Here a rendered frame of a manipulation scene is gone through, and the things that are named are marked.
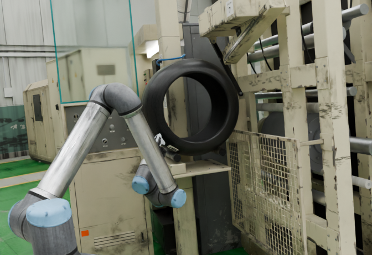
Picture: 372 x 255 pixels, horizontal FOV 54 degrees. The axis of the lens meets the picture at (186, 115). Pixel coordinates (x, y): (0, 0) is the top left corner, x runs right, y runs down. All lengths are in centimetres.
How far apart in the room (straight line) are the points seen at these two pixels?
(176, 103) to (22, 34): 913
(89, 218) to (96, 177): 30
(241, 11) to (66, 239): 136
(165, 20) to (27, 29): 906
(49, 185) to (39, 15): 1014
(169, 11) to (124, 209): 143
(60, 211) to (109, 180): 133
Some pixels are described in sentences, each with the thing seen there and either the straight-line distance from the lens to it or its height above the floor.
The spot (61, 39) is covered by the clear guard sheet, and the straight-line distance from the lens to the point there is 270.
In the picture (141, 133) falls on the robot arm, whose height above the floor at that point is 110.
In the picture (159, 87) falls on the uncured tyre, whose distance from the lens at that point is 204.
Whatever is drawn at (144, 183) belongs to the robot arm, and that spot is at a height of 84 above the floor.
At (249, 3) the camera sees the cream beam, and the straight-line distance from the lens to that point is 202.
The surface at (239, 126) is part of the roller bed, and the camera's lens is 253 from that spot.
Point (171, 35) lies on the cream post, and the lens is 248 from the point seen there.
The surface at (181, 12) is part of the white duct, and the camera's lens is 308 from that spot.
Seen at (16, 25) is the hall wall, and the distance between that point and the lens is 1131.
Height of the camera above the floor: 125
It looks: 3 degrees down
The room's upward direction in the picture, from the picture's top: 5 degrees counter-clockwise
